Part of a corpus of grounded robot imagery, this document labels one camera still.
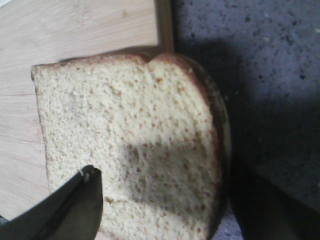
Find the wooden cutting board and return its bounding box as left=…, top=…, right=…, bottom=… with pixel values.
left=0, top=0, right=174, bottom=220

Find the bread slice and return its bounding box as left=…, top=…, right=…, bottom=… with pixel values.
left=30, top=53, right=232, bottom=240

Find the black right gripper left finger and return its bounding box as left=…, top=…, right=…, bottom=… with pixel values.
left=0, top=165, right=103, bottom=240

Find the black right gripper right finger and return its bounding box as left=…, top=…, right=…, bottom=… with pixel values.
left=231, top=154, right=320, bottom=240

